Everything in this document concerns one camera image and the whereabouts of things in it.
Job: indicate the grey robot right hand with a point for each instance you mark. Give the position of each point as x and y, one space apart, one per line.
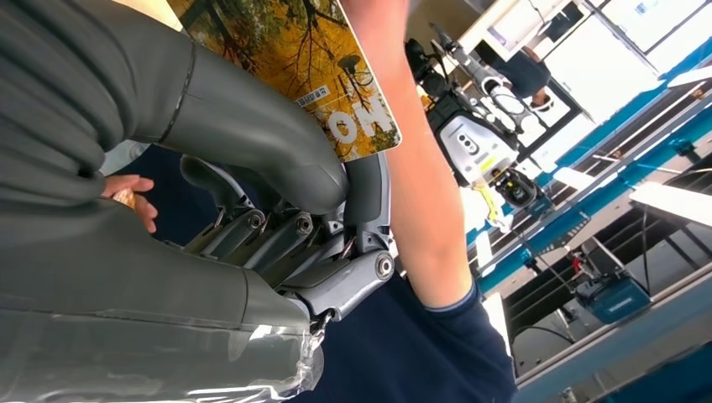
139 311

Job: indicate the background person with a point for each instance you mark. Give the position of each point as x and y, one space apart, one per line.
520 75

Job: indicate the ribbed grey right arm sleeve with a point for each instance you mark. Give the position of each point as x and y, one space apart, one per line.
50 100

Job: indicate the blue framed workbench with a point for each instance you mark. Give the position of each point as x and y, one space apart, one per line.
503 270

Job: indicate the white and black humanoid robot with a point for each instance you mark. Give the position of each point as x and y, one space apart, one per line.
473 144

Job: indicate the blue tool case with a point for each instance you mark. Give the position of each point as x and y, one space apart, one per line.
612 300

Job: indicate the grey workbench with blue edge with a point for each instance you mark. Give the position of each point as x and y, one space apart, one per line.
612 345

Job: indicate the white table panel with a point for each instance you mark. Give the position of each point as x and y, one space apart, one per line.
673 203

